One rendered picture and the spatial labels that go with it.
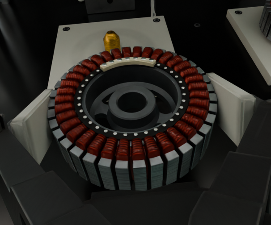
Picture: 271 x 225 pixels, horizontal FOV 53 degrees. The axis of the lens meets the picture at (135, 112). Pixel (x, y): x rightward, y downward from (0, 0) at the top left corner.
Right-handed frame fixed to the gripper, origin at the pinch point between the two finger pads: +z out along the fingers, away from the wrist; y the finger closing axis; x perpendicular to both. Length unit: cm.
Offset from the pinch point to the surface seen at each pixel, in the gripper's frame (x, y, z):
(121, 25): 5.2, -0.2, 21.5
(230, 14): 5.3, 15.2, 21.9
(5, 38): 4.9, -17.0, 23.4
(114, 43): 3.4, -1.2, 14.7
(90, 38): 4.0, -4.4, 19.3
